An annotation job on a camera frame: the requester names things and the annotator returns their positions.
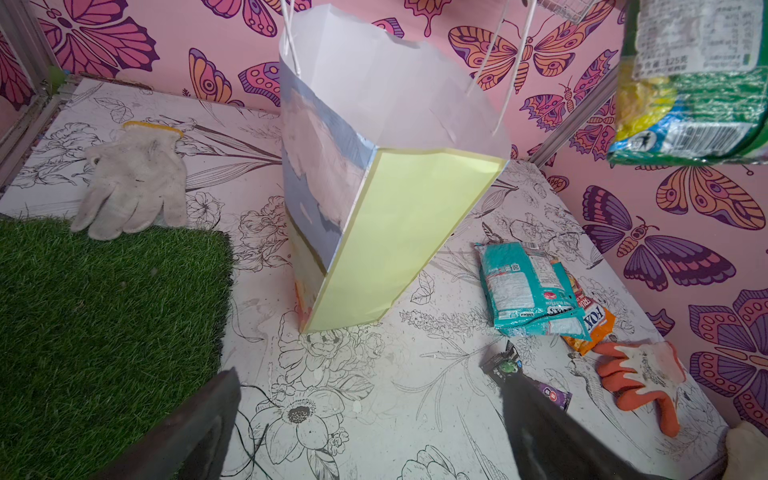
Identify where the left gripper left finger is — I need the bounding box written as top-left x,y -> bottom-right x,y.
92,369 -> 241,479

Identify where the teal mint candy bag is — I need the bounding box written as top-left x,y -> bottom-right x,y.
474,242 -> 589,340

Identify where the white paper bag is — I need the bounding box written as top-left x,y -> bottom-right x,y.
279,4 -> 511,333

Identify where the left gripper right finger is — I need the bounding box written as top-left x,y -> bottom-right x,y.
501,376 -> 650,480

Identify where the green rainbow snack bag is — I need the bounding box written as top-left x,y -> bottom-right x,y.
609,0 -> 767,166

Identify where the green artificial grass mat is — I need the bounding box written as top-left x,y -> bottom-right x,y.
1,218 -> 234,479

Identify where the dark M&M's chocolate packet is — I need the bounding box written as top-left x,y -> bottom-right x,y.
480,340 -> 572,412

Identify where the beige leather glove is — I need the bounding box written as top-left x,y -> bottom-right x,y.
722,421 -> 768,480

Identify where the red coated garden glove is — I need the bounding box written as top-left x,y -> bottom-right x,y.
592,341 -> 686,438

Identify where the orange Fox's fruits bag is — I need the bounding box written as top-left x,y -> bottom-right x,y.
564,272 -> 616,356

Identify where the grey work glove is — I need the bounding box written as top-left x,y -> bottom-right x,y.
70,121 -> 188,241

